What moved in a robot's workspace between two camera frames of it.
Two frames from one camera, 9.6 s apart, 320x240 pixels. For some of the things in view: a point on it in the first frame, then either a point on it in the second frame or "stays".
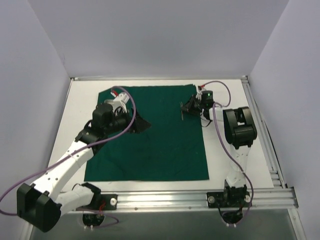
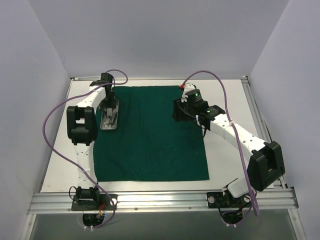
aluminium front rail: x=264 y=199 stays
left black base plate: x=105 y=202 stays
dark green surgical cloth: x=172 y=148 stays
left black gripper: x=133 y=120 -> x=109 y=105
